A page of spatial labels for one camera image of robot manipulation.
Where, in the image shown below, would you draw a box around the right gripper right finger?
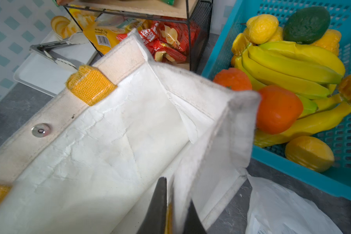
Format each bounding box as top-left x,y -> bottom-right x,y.
183,200 -> 206,234

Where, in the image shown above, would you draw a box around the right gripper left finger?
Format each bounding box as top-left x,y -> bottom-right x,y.
137,177 -> 167,234

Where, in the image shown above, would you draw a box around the white plastic grocery bag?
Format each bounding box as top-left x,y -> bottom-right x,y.
245,175 -> 342,234

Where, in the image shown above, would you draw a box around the white canvas tote bag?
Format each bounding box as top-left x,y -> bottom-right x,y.
0,32 -> 261,234

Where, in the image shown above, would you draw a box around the orange fruit right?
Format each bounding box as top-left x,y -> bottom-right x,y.
256,85 -> 303,135

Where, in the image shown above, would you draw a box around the orange fruit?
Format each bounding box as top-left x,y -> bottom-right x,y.
213,68 -> 253,91
256,85 -> 303,135

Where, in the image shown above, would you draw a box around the orange fruit left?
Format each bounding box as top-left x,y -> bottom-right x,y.
213,68 -> 253,91

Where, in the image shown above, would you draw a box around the teal plastic fruit basket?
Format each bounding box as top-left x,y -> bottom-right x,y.
202,1 -> 351,200

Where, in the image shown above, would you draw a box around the red snack bag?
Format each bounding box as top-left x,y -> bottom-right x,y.
117,19 -> 200,63

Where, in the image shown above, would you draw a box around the yellow banana bunch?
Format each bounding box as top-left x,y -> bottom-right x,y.
232,35 -> 351,148

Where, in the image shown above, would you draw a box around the metal tongs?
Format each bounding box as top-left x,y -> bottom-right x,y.
29,31 -> 90,71

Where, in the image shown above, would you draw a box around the yellow snack bag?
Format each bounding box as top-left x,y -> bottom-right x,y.
83,14 -> 143,55

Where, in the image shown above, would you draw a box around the yellow lemon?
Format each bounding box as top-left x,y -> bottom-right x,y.
246,14 -> 279,44

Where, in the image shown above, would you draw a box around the striped bread roll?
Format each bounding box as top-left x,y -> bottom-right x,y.
51,16 -> 70,39

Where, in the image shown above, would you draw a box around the green avocado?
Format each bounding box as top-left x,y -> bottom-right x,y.
283,6 -> 331,44

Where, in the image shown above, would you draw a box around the black wire snack shelf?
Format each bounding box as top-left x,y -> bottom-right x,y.
63,1 -> 213,72

